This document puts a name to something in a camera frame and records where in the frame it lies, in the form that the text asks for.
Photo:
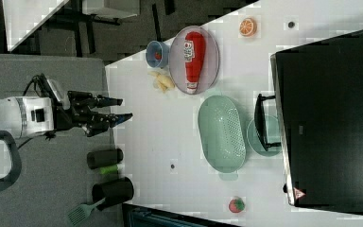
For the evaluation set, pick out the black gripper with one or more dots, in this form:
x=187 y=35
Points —
x=80 y=114

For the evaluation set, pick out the green oval strainer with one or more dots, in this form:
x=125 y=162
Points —
x=221 y=136

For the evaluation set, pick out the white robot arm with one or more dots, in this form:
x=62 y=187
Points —
x=31 y=116

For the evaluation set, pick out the black cylinder cup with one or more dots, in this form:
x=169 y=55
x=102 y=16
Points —
x=102 y=158

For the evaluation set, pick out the green marker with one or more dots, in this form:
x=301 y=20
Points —
x=108 y=169

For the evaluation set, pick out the yellow banana toy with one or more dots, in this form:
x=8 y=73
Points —
x=163 y=82

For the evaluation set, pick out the small red strawberry toy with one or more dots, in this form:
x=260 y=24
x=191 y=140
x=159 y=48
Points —
x=158 y=55

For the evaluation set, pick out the blue small bowl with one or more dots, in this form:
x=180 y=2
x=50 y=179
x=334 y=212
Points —
x=155 y=46

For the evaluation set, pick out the black cylinder holder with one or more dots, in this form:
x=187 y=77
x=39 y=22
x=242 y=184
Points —
x=114 y=192

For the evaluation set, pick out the red ketchup bottle toy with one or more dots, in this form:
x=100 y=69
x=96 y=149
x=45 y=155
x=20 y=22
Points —
x=194 y=48

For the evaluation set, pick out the grey round plate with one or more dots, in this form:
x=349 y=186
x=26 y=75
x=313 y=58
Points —
x=210 y=66

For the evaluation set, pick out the green spatula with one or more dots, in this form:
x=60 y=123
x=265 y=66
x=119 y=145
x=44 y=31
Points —
x=80 y=213

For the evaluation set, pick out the white side table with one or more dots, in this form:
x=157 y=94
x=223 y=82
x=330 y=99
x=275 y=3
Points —
x=23 y=17

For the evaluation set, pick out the orange slice toy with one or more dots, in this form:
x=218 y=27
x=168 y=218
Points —
x=248 y=27

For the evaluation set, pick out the green round bowl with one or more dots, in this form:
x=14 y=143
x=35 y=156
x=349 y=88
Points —
x=264 y=137

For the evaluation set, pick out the black toaster oven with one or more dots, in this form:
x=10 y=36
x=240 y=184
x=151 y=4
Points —
x=318 y=91

